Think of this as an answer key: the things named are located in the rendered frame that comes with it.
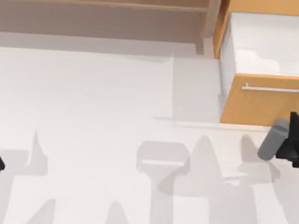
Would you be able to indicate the pale grey rounded box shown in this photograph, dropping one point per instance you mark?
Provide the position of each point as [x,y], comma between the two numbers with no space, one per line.
[273,140]

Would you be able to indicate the pale wooden drawer front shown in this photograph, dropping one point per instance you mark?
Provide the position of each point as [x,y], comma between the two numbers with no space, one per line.
[256,108]

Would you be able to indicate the pulled-out drawer with grey inside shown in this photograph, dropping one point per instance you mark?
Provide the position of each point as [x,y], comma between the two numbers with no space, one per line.
[268,43]

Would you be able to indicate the wooden cupboard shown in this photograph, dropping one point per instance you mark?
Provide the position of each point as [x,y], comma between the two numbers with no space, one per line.
[222,22]

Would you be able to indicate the wooden open shelf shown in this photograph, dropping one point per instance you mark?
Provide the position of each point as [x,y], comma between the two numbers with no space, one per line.
[99,17]

